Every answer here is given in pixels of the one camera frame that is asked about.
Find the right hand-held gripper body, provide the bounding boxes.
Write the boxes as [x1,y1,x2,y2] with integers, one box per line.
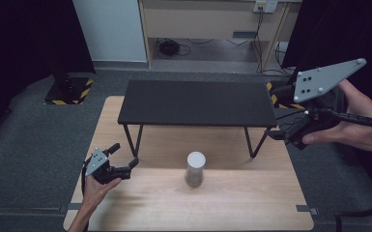
[284,57,367,151]

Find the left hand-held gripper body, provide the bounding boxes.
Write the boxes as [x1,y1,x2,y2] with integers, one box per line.
[84,147,132,186]

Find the white lidded cylindrical container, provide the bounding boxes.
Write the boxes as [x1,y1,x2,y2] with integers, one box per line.
[185,151,207,189]

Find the person's left hand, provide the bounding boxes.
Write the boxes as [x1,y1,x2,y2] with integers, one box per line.
[82,175,123,211]

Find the person's right hand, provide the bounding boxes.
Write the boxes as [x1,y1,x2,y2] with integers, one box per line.
[301,79,372,150]

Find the black stand base striped edge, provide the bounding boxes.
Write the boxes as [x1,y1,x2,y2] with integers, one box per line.
[43,74,96,106]
[265,81,306,110]

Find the black curtain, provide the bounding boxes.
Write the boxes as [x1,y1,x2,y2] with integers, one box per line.
[281,0,372,114]
[0,0,96,146]

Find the grey table edge clamp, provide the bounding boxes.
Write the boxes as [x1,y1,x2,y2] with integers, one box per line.
[295,204,320,217]
[58,202,83,215]

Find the black low shelf table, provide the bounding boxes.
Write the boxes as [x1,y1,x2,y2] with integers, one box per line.
[117,79,278,160]

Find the light wooden desk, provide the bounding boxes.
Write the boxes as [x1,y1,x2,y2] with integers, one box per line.
[137,0,303,71]

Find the white panel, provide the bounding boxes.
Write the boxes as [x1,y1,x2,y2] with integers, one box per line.
[72,0,149,63]

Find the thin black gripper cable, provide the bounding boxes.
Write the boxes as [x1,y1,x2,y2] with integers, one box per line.
[80,159,91,196]

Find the black hanging power cable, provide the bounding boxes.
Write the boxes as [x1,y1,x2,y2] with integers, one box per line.
[252,7,296,77]

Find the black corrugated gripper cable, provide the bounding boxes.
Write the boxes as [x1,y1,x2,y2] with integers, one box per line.
[315,107,372,131]

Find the grey metal bracket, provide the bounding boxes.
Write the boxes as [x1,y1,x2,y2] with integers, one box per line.
[232,30,258,40]

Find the white wall socket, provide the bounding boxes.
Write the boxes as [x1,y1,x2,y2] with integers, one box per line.
[252,0,280,15]

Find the coiled black cable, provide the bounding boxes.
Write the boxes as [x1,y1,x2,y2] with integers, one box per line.
[156,38,192,60]

